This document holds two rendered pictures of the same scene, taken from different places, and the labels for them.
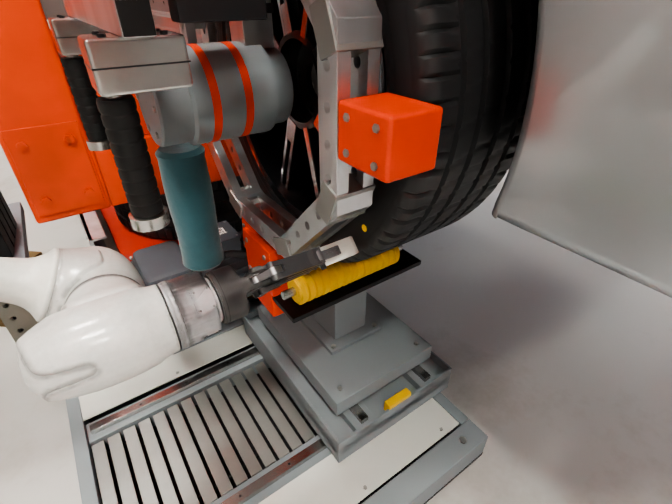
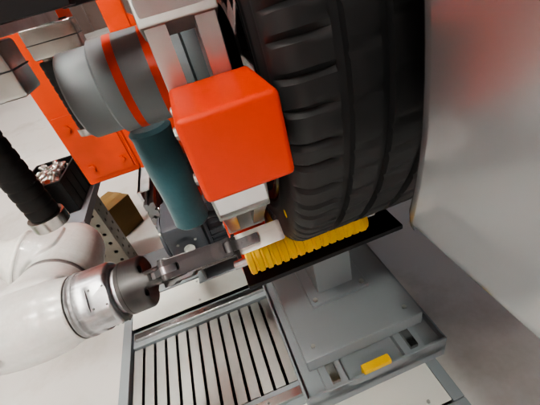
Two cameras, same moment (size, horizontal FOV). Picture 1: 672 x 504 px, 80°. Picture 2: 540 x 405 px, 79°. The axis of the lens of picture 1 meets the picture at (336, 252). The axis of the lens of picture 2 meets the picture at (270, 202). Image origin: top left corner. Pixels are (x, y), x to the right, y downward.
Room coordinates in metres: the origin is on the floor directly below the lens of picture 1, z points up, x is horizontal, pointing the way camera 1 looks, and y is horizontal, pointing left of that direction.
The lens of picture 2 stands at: (0.22, -0.19, 0.95)
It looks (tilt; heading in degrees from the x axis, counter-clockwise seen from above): 36 degrees down; 27
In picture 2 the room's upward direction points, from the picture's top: 16 degrees counter-clockwise
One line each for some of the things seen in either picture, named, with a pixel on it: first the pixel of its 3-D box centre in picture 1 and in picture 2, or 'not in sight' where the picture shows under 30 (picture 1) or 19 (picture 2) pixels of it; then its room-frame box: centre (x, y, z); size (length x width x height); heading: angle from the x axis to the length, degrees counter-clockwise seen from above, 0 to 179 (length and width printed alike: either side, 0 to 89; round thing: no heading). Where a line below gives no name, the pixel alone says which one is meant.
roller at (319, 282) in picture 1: (346, 269); (305, 238); (0.66, -0.02, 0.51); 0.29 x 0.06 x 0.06; 125
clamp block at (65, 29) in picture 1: (86, 33); (54, 37); (0.72, 0.39, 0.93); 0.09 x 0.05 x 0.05; 125
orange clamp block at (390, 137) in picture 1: (386, 135); (227, 130); (0.44, -0.06, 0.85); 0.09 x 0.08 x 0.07; 35
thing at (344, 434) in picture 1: (339, 348); (331, 296); (0.80, -0.01, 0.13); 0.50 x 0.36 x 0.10; 35
